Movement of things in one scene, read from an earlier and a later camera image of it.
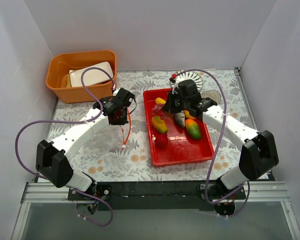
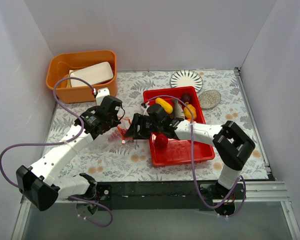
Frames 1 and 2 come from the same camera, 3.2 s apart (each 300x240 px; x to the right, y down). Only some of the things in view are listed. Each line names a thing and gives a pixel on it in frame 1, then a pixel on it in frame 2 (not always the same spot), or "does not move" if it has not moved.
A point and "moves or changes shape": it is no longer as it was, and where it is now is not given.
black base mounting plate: x=156 y=196 does not move
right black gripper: x=174 y=105 -> x=142 y=127
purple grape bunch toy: x=157 y=110 moves or changes shape
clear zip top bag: x=107 y=139 moves or changes shape
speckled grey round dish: x=213 y=95 does not move
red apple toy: x=161 y=141 does not move
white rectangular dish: x=92 y=76 does not move
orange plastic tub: x=58 y=65 does not move
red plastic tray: x=181 y=148 does not move
